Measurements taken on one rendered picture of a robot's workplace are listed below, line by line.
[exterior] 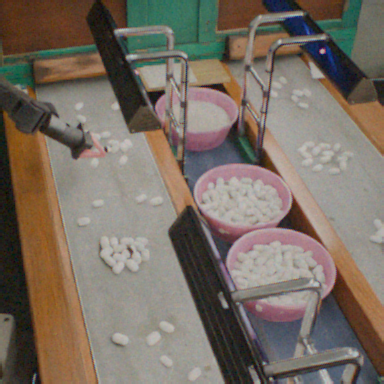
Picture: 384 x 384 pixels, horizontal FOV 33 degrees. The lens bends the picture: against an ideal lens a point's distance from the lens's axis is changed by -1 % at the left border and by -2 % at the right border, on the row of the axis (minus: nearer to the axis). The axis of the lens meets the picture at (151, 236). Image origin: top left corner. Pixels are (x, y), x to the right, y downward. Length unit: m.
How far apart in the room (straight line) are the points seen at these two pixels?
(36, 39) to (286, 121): 0.86
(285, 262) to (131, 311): 0.42
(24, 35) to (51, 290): 1.00
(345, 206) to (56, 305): 0.84
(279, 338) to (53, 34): 1.26
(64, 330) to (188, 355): 0.28
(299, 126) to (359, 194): 0.36
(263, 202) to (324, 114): 0.52
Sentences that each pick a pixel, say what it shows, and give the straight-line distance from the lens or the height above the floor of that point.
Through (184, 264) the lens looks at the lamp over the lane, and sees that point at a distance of 1.19.
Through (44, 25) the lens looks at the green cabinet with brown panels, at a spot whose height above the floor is 0.96.
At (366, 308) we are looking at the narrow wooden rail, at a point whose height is 0.76.
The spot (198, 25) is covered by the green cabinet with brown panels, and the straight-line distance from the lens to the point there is 2.36.
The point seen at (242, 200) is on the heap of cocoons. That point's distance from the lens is 1.84.
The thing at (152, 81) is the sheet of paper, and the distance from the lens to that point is 2.27.
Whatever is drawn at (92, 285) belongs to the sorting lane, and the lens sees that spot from 1.60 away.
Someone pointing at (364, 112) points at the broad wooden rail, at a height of 0.76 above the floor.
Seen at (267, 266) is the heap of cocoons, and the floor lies 0.74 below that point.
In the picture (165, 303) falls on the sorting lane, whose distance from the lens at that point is 1.55.
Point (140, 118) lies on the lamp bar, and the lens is 1.53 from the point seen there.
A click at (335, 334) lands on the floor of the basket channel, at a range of 1.64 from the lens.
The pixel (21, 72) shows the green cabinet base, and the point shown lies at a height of 0.81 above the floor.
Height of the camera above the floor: 1.91
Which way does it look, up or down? 43 degrees down
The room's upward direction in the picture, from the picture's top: straight up
